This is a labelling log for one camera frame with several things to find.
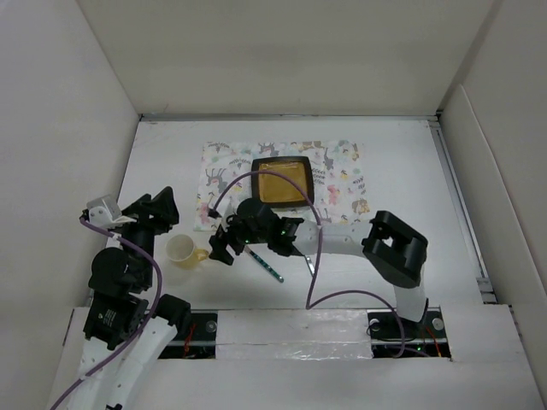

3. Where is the knife with patterned handle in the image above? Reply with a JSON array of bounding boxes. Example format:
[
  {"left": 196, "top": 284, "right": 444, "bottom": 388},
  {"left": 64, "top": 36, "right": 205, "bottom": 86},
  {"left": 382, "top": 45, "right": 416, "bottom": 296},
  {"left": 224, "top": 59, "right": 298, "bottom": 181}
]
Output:
[{"left": 304, "top": 255, "right": 315, "bottom": 278}]

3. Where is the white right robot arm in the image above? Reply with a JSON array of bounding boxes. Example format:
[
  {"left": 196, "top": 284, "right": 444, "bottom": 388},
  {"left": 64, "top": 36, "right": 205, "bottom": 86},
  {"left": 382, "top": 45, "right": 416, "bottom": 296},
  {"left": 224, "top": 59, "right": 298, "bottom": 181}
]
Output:
[{"left": 208, "top": 198, "right": 428, "bottom": 337}]

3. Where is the square black yellow plate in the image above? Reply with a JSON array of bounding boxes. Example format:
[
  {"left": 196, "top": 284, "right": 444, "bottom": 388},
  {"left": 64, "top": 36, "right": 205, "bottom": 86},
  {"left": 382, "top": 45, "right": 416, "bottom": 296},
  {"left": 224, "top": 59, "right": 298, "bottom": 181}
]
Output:
[{"left": 251, "top": 155, "right": 315, "bottom": 208}]

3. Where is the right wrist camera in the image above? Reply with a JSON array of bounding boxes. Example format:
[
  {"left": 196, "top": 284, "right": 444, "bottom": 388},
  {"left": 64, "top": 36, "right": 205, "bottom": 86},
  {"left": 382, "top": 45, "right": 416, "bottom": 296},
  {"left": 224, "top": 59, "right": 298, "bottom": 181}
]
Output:
[{"left": 217, "top": 199, "right": 237, "bottom": 231}]

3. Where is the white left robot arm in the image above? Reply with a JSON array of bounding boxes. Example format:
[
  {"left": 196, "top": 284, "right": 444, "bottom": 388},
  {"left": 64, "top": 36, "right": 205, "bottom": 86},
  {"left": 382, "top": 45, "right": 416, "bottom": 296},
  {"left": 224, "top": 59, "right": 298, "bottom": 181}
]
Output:
[{"left": 52, "top": 186, "right": 191, "bottom": 409}]

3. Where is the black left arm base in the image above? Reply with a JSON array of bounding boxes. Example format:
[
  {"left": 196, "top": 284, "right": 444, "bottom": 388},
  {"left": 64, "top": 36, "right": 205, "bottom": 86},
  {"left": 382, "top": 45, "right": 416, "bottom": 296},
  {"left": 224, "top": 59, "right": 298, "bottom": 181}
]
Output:
[{"left": 159, "top": 310, "right": 218, "bottom": 360}]

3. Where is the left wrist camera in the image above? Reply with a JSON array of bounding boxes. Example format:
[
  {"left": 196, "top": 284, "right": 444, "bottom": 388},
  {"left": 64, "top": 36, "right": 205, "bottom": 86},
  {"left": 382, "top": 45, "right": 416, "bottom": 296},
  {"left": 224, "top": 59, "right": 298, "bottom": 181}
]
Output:
[{"left": 85, "top": 195, "right": 122, "bottom": 229}]

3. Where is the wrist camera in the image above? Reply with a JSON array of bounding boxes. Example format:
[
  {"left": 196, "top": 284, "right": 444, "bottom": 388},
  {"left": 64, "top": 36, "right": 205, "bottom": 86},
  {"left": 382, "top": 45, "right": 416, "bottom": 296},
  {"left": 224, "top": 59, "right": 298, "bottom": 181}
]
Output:
[
  {"left": 85, "top": 195, "right": 122, "bottom": 229},
  {"left": 217, "top": 199, "right": 237, "bottom": 231}
]

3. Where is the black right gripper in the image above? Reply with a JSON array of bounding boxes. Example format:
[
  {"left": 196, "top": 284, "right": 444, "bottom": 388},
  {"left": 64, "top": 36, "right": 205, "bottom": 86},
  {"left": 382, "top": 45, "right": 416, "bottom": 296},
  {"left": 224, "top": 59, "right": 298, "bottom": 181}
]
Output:
[{"left": 209, "top": 210, "right": 270, "bottom": 266}]

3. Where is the yellow ceramic mug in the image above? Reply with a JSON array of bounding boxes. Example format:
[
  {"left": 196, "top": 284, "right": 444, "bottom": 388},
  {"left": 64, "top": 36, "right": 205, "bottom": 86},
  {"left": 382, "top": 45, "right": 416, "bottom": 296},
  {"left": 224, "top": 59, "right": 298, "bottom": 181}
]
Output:
[{"left": 165, "top": 234, "right": 209, "bottom": 270}]

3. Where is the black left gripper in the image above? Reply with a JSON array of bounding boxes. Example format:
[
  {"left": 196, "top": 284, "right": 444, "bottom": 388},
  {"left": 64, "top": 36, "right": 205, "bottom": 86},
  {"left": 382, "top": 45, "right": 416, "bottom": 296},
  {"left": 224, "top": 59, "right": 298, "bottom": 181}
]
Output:
[{"left": 115, "top": 184, "right": 178, "bottom": 287}]

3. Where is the fork with patterned handle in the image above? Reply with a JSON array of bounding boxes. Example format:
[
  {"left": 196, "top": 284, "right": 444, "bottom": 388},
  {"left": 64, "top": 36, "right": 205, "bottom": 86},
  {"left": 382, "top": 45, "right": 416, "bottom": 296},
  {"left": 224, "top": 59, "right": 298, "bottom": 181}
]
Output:
[{"left": 247, "top": 249, "right": 285, "bottom": 284}]

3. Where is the floral patterned cloth placemat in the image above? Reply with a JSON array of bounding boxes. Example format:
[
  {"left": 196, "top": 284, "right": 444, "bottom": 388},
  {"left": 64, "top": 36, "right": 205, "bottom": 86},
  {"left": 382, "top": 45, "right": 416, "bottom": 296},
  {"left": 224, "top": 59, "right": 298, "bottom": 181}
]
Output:
[{"left": 194, "top": 140, "right": 370, "bottom": 231}]

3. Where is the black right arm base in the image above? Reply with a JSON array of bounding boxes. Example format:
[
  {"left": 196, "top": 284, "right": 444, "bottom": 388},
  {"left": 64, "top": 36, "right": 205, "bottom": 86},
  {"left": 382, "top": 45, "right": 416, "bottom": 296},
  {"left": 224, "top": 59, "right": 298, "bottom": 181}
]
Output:
[{"left": 366, "top": 308, "right": 451, "bottom": 359}]

